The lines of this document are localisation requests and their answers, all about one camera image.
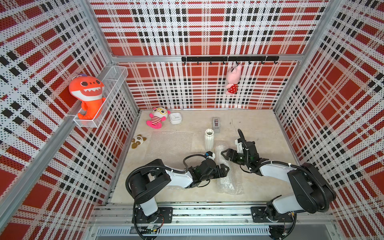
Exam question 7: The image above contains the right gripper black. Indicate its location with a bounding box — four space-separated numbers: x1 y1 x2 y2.
220 148 250 166

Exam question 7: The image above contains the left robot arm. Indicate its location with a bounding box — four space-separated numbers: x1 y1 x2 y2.
125 151 230 218

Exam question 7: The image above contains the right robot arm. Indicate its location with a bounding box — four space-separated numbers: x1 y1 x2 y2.
221 130 337 222

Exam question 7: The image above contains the small white ribbed vase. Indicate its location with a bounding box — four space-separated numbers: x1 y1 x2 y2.
205 129 215 151

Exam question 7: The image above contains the white alarm clock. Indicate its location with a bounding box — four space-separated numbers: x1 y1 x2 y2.
169 112 183 125

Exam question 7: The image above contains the pink pig plush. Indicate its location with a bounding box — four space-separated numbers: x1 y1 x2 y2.
225 64 243 95

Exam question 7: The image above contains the pink striped plush doll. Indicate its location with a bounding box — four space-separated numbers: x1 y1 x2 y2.
146 107 171 129

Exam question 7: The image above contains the brown white plush dog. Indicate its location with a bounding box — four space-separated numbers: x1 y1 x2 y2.
131 135 147 149

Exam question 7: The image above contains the orange shark plush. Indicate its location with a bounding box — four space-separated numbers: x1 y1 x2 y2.
69 74 106 120

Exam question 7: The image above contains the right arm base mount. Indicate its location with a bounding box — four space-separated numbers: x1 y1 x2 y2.
251 206 294 223

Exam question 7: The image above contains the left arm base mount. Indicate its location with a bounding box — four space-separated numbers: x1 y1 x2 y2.
132 207 174 224

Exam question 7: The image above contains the black hook rail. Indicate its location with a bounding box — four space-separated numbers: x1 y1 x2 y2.
181 56 280 64

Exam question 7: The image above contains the aluminium front rail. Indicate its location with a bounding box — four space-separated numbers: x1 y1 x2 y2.
87 202 342 240

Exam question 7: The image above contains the clear acrylic wall shelf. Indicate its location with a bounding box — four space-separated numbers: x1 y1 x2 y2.
69 66 131 129

